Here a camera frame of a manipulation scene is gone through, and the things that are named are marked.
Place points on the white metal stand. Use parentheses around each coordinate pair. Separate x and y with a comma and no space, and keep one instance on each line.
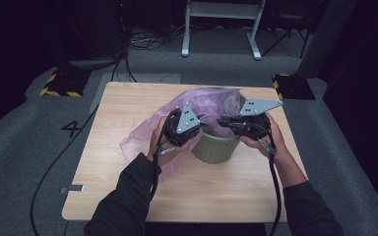
(223,10)

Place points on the green ribbed plastic bin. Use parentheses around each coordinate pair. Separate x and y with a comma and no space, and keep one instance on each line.
(215,149)

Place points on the black yellow striped base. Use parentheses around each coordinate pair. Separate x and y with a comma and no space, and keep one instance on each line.
(65,82)
(293,87)

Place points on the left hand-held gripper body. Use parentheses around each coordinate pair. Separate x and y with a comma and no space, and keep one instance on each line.
(185,123)

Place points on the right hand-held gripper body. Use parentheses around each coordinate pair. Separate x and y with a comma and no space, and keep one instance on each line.
(252,126)

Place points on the person's left hand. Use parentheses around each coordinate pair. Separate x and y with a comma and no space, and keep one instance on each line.
(164,152)

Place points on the grey pillar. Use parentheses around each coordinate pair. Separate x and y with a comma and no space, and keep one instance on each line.
(325,39)

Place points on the black folding stand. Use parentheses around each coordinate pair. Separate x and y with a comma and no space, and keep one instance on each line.
(292,19)

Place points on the grey tape piece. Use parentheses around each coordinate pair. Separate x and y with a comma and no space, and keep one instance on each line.
(74,188)

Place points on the person's right hand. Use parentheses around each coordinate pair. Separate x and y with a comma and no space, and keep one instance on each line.
(274,144)

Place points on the pink plastic bag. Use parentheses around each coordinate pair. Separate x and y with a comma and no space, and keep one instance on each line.
(210,103)

